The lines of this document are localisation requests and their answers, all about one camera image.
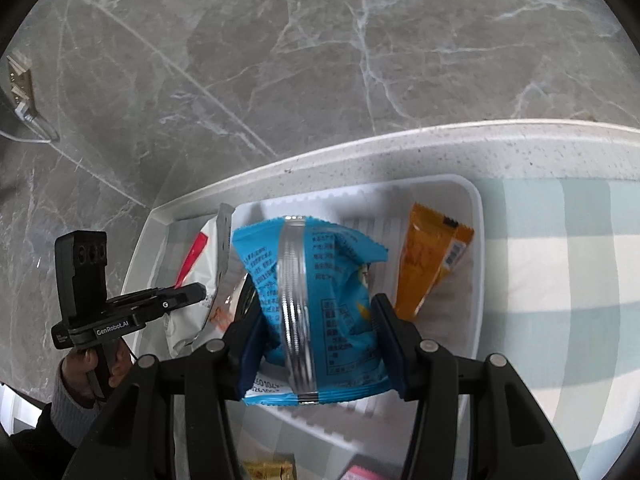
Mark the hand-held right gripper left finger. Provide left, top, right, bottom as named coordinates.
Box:
left=62, top=304, right=265, bottom=480

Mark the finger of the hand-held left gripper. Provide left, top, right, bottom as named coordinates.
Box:
left=107, top=282, right=207, bottom=322

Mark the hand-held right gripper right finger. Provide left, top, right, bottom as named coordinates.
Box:
left=369, top=292, right=576, bottom=480

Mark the white red snack packet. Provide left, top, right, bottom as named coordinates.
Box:
left=165, top=203, right=251, bottom=358

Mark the light blue snack packet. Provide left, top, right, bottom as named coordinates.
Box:
left=232, top=215, right=390, bottom=406

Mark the orange snack packet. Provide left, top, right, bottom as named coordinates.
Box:
left=395, top=203, right=475, bottom=318

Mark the white plastic tray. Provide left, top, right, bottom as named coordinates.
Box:
left=150, top=175, right=483, bottom=453

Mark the person's left forearm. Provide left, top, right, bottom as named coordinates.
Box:
left=10, top=367, right=108, bottom=480

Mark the person's left hand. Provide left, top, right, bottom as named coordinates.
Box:
left=61, top=344, right=133, bottom=403

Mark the gold snack packet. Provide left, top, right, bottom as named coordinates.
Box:
left=240, top=457, right=297, bottom=480

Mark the pink snack packet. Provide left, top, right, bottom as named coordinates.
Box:
left=340, top=465, right=382, bottom=480

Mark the green white checked tablecloth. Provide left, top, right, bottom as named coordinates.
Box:
left=465, top=175, right=640, bottom=480

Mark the white cable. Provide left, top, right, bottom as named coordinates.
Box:
left=0, top=105, right=61, bottom=143

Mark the gold wall outlet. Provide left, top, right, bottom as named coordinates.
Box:
left=5, top=52, right=37, bottom=117

